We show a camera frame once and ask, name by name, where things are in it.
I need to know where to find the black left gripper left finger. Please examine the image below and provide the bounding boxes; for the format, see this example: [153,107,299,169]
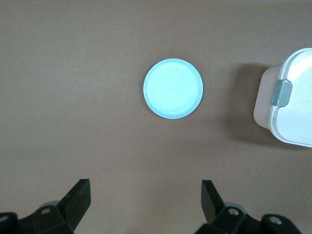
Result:
[0,179,91,234]

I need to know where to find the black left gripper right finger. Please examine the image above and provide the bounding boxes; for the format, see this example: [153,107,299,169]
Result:
[196,179,303,234]

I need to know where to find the white lidded storage box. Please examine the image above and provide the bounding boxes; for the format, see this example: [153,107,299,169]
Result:
[253,47,312,148]

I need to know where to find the grey box latch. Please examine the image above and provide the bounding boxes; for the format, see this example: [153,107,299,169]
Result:
[272,79,293,107]

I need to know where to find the light blue round plate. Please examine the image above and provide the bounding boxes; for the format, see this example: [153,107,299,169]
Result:
[142,58,204,120]

